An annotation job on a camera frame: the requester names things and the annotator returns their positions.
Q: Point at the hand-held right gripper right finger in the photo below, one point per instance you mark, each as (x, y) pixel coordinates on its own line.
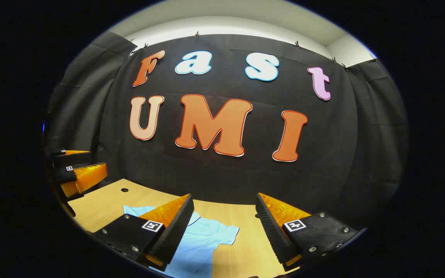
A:
(270, 231)

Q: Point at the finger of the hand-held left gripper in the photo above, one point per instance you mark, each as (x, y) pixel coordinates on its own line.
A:
(87, 177)
(73, 159)

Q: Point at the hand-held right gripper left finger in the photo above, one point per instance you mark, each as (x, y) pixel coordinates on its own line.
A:
(176, 231)

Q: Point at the light blue T-shirt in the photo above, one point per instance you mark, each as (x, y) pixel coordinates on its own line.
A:
(207, 239)

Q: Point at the black backdrop cloth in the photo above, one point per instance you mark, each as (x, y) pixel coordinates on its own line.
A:
(245, 177)

